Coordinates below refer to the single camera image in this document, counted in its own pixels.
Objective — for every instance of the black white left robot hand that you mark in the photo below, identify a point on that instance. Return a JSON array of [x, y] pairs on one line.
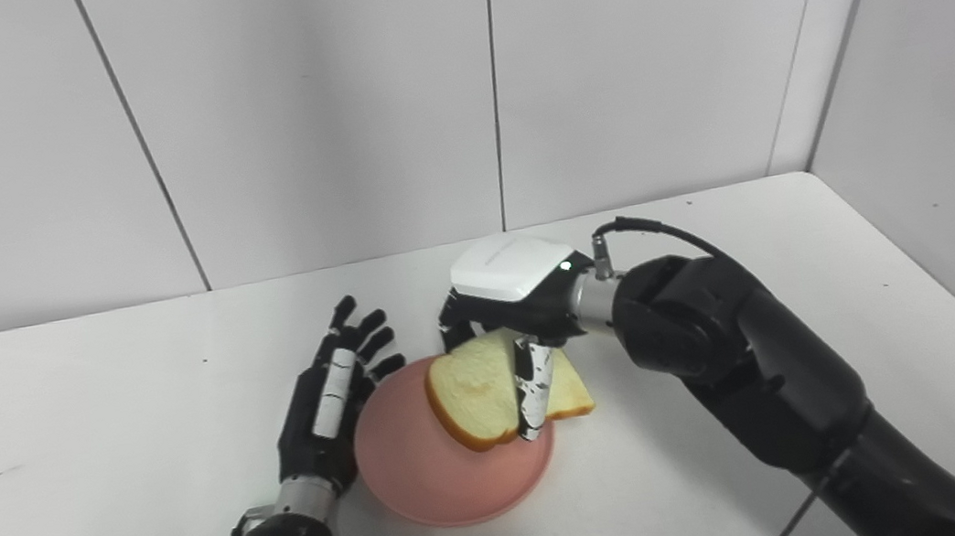
[[306, 438]]

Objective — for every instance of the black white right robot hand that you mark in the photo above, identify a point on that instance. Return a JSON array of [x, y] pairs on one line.
[[506, 273]]

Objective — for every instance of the slice of white bread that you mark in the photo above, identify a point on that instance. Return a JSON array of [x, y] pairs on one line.
[[475, 388]]

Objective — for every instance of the pink round plate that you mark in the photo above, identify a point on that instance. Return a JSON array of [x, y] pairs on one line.
[[432, 481]]

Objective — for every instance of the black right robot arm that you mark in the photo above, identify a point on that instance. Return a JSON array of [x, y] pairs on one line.
[[757, 360]]

